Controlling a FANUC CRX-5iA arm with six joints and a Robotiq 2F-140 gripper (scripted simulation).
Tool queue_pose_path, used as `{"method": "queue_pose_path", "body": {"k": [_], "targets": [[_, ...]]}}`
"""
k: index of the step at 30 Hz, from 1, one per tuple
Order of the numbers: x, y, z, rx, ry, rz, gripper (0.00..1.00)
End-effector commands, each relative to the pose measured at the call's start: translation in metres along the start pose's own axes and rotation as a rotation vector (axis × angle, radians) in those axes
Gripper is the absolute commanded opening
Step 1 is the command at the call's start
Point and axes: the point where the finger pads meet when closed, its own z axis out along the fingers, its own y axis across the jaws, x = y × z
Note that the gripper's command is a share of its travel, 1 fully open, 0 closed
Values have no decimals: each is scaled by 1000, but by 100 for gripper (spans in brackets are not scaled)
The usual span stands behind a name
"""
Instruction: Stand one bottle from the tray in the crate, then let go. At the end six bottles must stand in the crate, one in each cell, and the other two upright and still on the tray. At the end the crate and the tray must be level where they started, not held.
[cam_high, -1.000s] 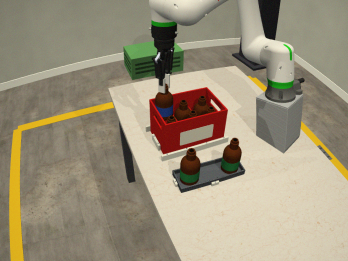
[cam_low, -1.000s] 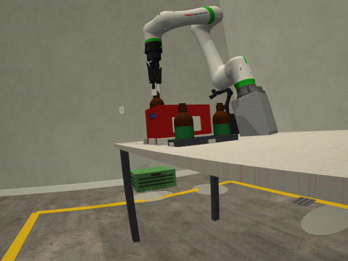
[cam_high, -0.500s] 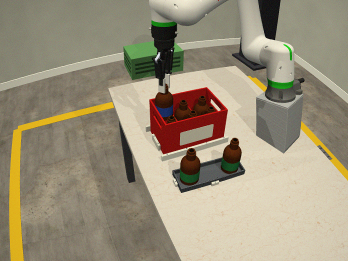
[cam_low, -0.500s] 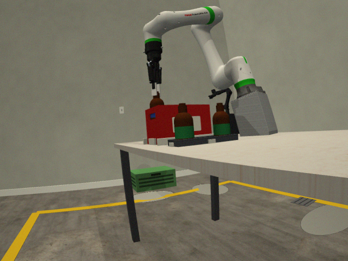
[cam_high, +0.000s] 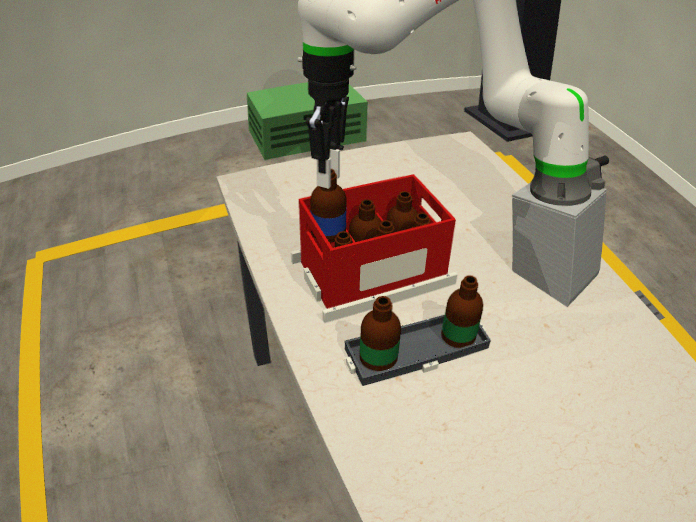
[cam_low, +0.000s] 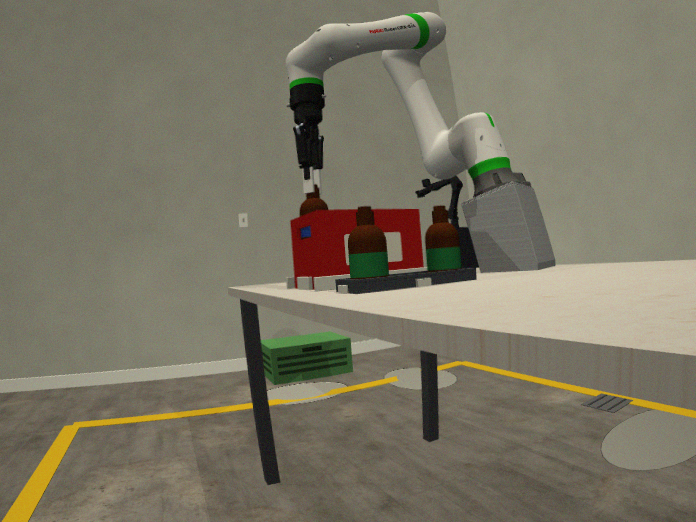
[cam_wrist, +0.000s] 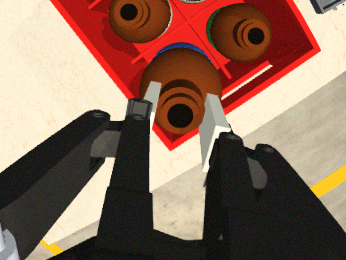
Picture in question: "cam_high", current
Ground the red crate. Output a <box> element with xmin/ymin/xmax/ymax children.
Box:
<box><xmin>299</xmin><ymin>177</ymin><xmax>450</xmax><ymax>309</ymax></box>

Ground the brown bottle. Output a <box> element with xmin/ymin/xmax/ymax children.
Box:
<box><xmin>411</xmin><ymin>213</ymin><xmax>430</xmax><ymax>228</ymax></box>
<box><xmin>332</xmin><ymin>231</ymin><xmax>352</xmax><ymax>248</ymax></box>
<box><xmin>349</xmin><ymin>199</ymin><xmax>381</xmax><ymax>242</ymax></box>
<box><xmin>441</xmin><ymin>275</ymin><xmax>484</xmax><ymax>348</ymax></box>
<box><xmin>310</xmin><ymin>169</ymin><xmax>347</xmax><ymax>243</ymax></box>
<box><xmin>359</xmin><ymin>296</ymin><xmax>401</xmax><ymax>371</ymax></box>
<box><xmin>373</xmin><ymin>220</ymin><xmax>394</xmax><ymax>238</ymax></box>
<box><xmin>386</xmin><ymin>191</ymin><xmax>418</xmax><ymax>232</ymax></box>

